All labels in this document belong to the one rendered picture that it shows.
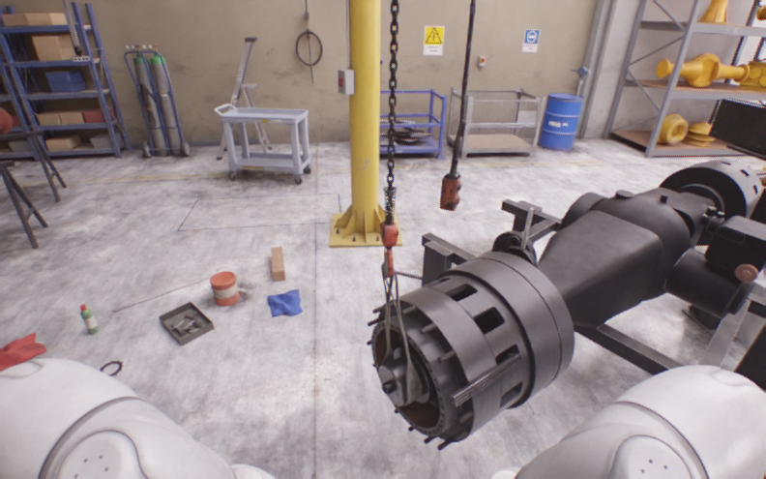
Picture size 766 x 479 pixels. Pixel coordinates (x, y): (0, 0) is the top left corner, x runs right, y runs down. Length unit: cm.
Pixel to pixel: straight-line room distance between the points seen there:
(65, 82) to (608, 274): 718
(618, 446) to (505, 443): 191
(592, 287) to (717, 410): 132
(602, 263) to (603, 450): 147
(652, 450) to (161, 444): 44
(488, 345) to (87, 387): 101
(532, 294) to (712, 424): 94
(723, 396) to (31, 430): 72
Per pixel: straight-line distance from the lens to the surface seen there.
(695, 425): 53
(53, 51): 742
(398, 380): 129
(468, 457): 225
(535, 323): 137
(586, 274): 182
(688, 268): 228
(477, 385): 120
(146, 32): 730
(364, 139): 351
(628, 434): 44
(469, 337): 122
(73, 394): 54
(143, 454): 43
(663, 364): 211
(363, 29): 339
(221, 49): 700
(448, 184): 119
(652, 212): 227
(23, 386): 58
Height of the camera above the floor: 189
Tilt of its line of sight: 30 degrees down
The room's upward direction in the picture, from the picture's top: 1 degrees clockwise
